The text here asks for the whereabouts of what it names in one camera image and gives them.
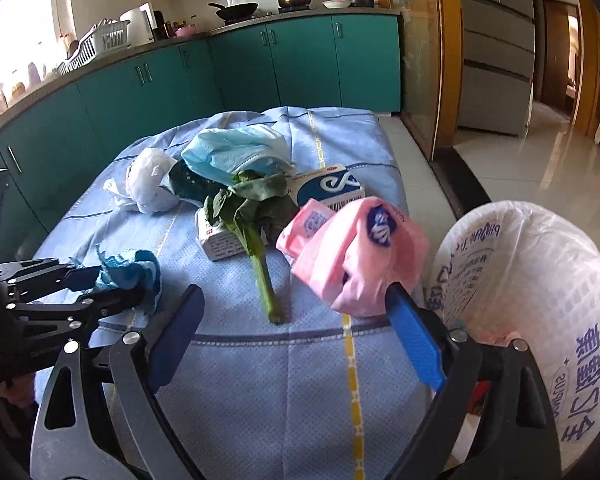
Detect blue face mask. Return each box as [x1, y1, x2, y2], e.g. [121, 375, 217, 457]
[181, 126, 297, 186]

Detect pink plastic bag blue logo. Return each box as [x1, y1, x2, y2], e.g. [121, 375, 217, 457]
[276, 197, 430, 318]

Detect bright kitchen window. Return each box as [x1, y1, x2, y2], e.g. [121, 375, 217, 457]
[0, 0, 66, 111]

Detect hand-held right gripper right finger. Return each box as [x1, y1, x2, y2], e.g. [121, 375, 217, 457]
[384, 282, 563, 480]

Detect dark green patterned packet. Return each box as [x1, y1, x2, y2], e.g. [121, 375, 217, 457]
[167, 160, 216, 208]

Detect person's left hand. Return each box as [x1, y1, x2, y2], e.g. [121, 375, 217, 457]
[0, 366, 37, 408]

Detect teal lower kitchen cabinets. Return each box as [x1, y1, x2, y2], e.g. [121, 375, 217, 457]
[0, 12, 403, 256]

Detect bin with white plastic liner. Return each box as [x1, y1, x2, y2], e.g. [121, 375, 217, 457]
[422, 201, 600, 480]

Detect white countertop appliance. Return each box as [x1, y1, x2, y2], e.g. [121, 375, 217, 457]
[120, 2, 157, 47]

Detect black wok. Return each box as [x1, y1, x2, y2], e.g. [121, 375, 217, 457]
[208, 1, 259, 21]

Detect white plastic bag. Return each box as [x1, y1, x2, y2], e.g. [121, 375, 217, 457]
[103, 149, 181, 215]

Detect black gas stove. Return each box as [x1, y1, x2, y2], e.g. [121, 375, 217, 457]
[220, 7, 313, 23]

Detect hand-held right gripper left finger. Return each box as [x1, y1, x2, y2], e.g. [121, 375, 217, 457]
[30, 282, 206, 480]

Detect brown interior door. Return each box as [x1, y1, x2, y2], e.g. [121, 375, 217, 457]
[540, 0, 581, 121]

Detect teal and white wrapper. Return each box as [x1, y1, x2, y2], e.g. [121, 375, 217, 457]
[70, 245, 163, 316]

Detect wooden framed glass sliding door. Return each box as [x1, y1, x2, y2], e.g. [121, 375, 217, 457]
[372, 0, 463, 163]

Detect white dish rack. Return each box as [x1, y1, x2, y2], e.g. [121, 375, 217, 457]
[55, 19, 131, 75]

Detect blue checked tablecloth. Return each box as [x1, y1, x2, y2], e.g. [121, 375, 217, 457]
[30, 105, 461, 480]

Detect green leafy vegetable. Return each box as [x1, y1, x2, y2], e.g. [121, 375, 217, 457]
[203, 170, 287, 325]

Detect silver refrigerator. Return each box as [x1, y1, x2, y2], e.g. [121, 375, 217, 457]
[452, 0, 536, 138]

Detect grey kitchen countertop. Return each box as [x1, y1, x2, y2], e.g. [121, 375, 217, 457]
[0, 5, 401, 146]

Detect white and blue carton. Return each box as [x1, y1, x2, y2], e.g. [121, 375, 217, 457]
[195, 164, 367, 262]

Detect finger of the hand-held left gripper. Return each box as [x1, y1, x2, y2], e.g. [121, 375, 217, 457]
[0, 256, 105, 306]
[7, 282, 148, 356]

